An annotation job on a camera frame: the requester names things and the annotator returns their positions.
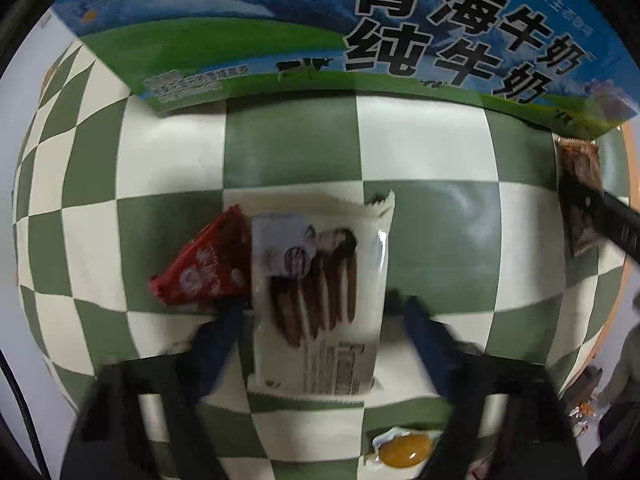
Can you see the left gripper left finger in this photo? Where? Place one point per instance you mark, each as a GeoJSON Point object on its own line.
{"type": "Point", "coordinates": [109, 440]}

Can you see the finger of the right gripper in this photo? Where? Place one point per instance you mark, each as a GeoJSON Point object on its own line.
{"type": "Point", "coordinates": [615, 221]}

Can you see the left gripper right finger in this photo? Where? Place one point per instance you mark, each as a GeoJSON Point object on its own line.
{"type": "Point", "coordinates": [535, 440]}

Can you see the brown shrimp snack packet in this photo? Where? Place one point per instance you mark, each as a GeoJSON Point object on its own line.
{"type": "Point", "coordinates": [579, 178]}

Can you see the yellow cake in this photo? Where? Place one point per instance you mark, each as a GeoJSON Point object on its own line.
{"type": "Point", "coordinates": [402, 448]}

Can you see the red small snack packet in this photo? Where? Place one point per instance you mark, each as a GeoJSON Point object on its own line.
{"type": "Point", "coordinates": [214, 265]}

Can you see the white chocolate biscuit packet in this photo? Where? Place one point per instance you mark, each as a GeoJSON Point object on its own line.
{"type": "Point", "coordinates": [319, 271]}

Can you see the cardboard box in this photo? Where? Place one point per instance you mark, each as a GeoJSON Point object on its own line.
{"type": "Point", "coordinates": [556, 63]}

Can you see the green white checkered tablecloth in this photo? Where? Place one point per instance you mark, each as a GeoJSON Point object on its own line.
{"type": "Point", "coordinates": [106, 192]}

